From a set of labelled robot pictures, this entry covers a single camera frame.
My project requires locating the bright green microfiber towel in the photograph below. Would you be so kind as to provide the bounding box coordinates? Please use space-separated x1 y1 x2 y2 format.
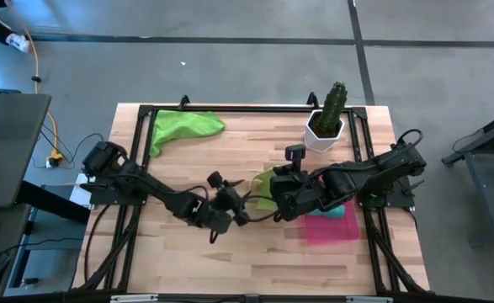
149 109 226 158

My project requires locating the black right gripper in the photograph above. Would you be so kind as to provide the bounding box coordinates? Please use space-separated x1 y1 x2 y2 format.
268 166 318 223

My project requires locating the person's white shoe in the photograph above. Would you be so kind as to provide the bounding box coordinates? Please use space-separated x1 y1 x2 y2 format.
5 33 32 55

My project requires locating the lime green microfiber towel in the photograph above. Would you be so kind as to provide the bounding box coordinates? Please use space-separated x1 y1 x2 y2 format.
249 166 280 212

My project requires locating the black metal table frame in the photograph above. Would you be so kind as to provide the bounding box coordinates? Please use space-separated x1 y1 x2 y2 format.
70 93 432 296

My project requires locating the silver metal bracket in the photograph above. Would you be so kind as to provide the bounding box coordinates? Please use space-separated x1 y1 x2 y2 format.
345 295 394 303
109 294 160 303

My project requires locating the grey metal stand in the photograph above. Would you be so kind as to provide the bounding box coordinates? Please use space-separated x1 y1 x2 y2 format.
441 107 494 246

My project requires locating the pink plastic basket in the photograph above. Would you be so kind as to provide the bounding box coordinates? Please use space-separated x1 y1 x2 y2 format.
302 175 361 246

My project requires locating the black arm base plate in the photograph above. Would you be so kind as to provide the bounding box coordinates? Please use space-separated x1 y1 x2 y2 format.
353 173 416 209
88 173 151 206

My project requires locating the dark grey desk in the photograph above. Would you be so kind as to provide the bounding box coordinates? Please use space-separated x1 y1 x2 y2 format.
0 93 53 210

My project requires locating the yellow power plug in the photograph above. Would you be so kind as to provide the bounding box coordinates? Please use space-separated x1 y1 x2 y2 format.
45 151 66 169

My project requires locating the black desk leg beam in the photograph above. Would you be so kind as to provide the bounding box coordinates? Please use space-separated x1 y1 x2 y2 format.
17 179 92 225

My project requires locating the orange extension cable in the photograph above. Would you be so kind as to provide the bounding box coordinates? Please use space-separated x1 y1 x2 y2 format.
3 24 61 166

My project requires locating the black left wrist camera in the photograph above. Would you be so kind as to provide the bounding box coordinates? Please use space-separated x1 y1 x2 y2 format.
206 170 226 189

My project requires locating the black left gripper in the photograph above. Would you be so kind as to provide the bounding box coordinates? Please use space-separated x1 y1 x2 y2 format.
211 178 252 228

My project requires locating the green cactus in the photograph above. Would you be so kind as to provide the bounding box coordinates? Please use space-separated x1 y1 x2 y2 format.
316 81 349 136

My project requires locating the white hexagonal planter pot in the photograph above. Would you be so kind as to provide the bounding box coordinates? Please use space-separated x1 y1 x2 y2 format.
303 109 346 153

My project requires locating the teal microfiber towel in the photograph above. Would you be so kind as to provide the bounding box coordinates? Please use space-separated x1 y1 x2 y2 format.
306 203 348 221

